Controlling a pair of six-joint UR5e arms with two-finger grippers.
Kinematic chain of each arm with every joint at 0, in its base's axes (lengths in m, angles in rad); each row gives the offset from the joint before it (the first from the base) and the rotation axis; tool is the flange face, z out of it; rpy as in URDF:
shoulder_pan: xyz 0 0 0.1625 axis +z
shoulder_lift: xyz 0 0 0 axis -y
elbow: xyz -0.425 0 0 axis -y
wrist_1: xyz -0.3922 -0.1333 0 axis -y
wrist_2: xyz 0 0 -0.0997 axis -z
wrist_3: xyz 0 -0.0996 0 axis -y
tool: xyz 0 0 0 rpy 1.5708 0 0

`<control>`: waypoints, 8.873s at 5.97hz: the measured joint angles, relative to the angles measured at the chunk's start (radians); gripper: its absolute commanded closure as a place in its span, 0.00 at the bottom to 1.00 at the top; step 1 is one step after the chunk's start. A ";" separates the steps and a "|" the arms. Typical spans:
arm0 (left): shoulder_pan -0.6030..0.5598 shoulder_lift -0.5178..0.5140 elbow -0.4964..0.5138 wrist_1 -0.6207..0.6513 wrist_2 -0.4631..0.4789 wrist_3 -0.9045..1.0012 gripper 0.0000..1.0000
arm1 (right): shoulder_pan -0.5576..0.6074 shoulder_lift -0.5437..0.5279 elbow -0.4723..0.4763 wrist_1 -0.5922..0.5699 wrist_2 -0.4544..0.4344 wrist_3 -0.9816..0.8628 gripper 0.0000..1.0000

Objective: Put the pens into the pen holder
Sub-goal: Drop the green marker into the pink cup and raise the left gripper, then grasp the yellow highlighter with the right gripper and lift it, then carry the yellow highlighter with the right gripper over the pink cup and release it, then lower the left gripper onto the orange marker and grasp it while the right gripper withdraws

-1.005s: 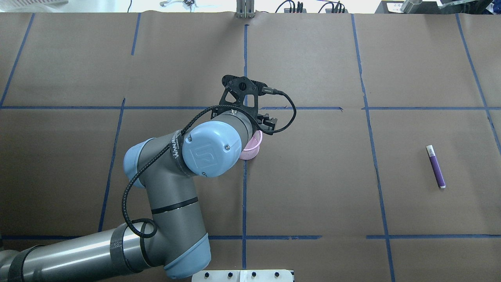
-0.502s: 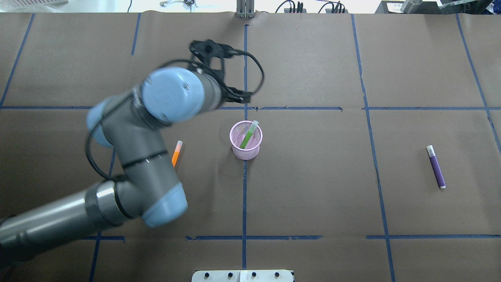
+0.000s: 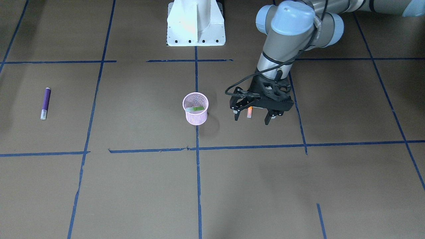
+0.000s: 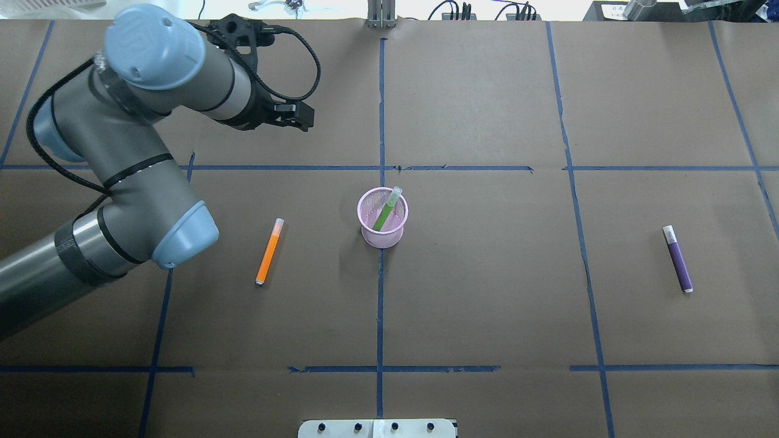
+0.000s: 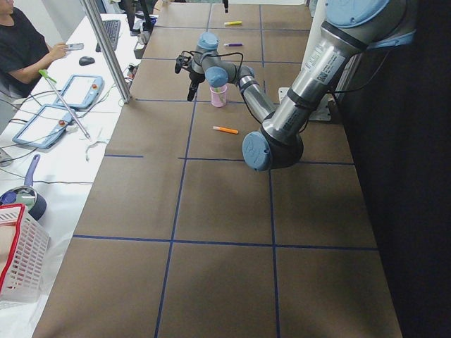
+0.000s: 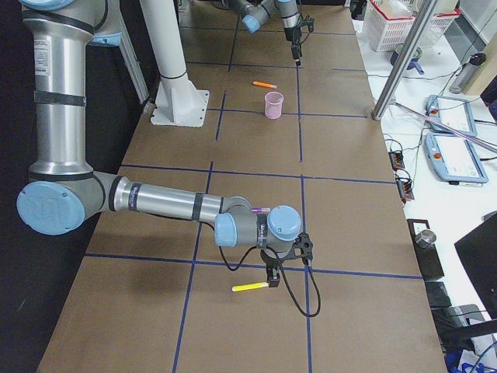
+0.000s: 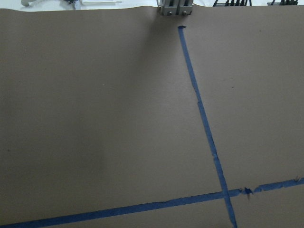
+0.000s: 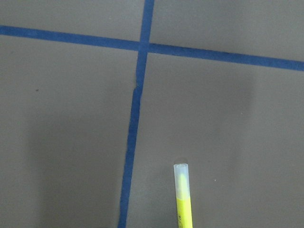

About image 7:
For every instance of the aluminium frame post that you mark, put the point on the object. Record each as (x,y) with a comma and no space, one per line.
(175,7)

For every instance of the grabber stick green handle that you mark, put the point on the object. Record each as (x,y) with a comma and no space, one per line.
(75,3)

